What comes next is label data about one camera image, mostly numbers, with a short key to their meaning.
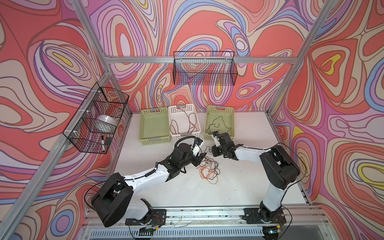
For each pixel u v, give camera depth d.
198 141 0.69
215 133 0.88
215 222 0.73
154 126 1.12
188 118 1.15
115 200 0.41
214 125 1.11
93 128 0.72
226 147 0.75
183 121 1.15
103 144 0.72
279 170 0.49
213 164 0.88
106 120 0.73
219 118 1.15
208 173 0.88
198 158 0.72
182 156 0.62
